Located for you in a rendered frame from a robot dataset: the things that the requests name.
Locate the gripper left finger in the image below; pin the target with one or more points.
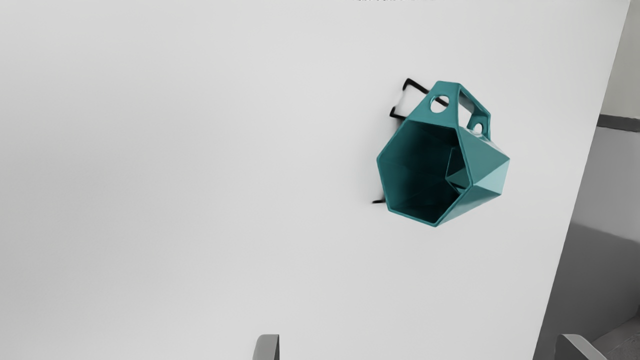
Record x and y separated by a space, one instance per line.
266 348

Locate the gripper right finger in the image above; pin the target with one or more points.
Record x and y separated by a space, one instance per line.
575 349

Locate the teal faceted mug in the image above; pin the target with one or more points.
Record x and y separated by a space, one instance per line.
480 170

